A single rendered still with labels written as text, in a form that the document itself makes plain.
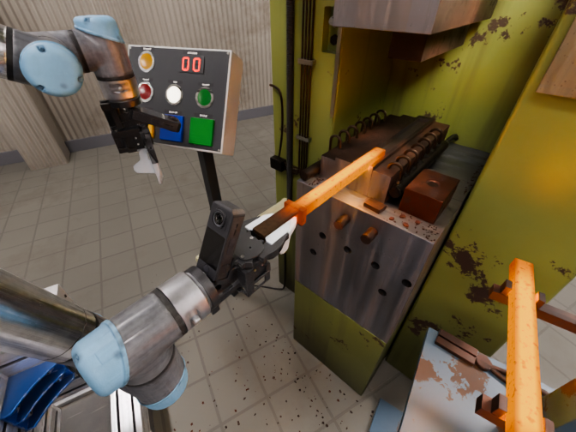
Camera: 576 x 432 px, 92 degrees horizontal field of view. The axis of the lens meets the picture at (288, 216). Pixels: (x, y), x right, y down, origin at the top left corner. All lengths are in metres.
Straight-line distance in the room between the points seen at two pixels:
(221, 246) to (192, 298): 0.08
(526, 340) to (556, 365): 1.34
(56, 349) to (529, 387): 0.61
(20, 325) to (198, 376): 1.10
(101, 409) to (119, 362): 0.94
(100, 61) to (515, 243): 1.00
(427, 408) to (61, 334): 0.66
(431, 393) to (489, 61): 0.89
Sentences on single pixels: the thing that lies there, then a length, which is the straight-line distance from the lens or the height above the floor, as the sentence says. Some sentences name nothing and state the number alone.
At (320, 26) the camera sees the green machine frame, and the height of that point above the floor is 1.25.
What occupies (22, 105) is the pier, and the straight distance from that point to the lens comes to 3.34.
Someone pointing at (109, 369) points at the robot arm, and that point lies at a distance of 0.40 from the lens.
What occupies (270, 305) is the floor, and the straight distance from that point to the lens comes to 1.58.
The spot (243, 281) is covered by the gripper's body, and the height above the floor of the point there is 0.97.
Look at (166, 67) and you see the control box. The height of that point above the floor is 1.15.
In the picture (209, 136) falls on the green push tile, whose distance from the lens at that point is 0.85.
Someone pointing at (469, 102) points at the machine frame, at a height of 1.05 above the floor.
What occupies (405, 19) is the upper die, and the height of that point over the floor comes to 1.29.
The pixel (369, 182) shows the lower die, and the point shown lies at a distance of 0.72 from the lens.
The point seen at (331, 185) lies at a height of 1.01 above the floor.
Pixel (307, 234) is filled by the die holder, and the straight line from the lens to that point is 0.87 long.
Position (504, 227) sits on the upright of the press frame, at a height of 0.89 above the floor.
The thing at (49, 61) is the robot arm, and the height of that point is 1.25.
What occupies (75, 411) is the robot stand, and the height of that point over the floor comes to 0.21.
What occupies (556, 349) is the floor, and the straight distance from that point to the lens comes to 1.95.
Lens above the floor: 1.33
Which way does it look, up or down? 40 degrees down
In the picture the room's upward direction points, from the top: straight up
